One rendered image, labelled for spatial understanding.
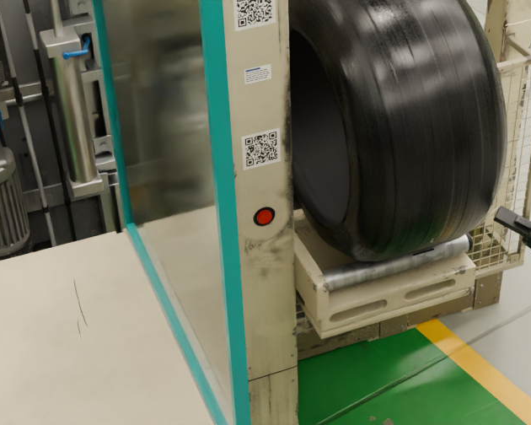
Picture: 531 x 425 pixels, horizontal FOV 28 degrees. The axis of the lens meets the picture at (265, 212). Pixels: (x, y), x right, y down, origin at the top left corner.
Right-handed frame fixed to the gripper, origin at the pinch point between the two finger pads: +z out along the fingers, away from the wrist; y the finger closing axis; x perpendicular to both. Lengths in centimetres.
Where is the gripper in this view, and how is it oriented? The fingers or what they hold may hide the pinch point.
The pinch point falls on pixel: (512, 221)
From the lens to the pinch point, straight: 212.8
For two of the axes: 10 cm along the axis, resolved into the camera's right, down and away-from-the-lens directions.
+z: -8.8, -4.8, 0.7
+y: -1.5, 4.0, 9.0
